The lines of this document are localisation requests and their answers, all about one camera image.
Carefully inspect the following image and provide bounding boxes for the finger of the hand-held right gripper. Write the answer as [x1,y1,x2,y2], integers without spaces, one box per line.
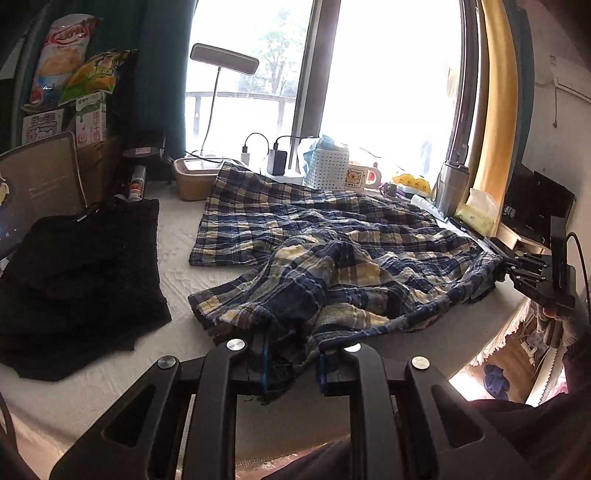
[505,269,549,302]
[489,237,550,274]

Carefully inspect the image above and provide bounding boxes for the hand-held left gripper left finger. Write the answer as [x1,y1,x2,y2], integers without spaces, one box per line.
[48,339,269,480]

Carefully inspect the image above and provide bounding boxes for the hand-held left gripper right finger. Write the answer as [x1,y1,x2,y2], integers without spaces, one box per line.
[318,343,505,480]

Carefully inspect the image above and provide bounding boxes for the blue yellow plaid shirt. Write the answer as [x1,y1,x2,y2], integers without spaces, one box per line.
[187,162,504,398]

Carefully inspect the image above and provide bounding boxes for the person's right forearm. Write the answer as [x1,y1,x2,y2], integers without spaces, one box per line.
[561,342,591,411]

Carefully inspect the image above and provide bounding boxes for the person's right hand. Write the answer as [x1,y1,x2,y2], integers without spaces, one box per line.
[536,302,580,352]

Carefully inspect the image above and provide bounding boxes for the black box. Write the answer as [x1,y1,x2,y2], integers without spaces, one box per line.
[502,161,576,241]

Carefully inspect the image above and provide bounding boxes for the tissue pack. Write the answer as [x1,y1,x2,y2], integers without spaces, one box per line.
[455,187,500,237]

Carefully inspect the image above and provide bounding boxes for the blue slippers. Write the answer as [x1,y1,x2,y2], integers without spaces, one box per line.
[481,364,512,398]

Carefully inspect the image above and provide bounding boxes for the metal thermos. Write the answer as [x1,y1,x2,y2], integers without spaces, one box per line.
[435,161,470,219]

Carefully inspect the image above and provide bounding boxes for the yellow duck toy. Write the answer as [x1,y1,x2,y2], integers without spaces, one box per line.
[392,172,433,195]

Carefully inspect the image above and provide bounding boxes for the folded black cloth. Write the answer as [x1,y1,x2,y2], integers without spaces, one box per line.
[0,196,173,383]

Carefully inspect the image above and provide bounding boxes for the white bear mug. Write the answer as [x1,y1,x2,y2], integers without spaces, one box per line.
[344,161,384,191]

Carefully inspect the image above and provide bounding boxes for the brown tray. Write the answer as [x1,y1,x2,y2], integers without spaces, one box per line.
[172,157,239,202]

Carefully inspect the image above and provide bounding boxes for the small spray can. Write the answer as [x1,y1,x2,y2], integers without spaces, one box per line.
[128,165,148,202]

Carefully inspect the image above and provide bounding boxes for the white perforated basket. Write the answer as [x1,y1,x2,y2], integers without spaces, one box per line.
[302,135,350,190]

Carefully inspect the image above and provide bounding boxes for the brown cardboard box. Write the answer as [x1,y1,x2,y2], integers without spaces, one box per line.
[76,134,123,207]

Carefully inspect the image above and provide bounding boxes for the black device with label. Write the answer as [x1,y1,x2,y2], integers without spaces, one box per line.
[122,133,167,161]

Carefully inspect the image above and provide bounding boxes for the open laptop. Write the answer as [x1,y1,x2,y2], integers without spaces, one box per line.
[0,131,89,261]

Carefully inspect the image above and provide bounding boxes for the green and white carton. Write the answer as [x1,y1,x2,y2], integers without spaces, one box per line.
[75,92,108,148]

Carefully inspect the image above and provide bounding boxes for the white printed box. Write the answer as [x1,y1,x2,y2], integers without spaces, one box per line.
[21,108,65,145]

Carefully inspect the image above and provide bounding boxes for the teal curtain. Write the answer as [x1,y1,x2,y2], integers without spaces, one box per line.
[105,0,200,155]

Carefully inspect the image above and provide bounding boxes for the white desk lamp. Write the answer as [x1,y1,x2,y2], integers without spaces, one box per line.
[185,42,260,168]

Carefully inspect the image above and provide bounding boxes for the green chips bag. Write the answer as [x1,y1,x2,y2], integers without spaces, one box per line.
[59,48,138,105]

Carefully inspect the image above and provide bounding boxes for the red and white chips bag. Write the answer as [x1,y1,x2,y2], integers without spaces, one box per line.
[29,14,103,108]

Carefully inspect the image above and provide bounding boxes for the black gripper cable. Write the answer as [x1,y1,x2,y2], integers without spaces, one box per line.
[565,232,591,298]

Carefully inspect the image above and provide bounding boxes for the black charger with cable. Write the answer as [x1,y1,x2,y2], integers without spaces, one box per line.
[267,136,297,176]

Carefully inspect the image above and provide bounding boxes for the white charger with cable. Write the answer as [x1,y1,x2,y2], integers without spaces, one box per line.
[239,133,272,165]

